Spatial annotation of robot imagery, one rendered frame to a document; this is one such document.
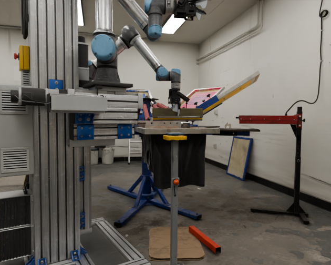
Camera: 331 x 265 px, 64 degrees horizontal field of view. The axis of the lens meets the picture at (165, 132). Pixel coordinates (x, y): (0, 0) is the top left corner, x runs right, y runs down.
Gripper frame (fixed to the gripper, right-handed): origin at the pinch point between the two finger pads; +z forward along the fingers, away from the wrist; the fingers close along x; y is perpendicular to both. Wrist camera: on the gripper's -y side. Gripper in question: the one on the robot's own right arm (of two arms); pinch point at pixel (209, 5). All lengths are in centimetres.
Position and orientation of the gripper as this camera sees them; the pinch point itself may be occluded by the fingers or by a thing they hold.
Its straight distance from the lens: 161.5
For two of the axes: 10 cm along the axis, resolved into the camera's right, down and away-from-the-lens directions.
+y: 0.1, 10.0, -0.8
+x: 1.1, -0.8, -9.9
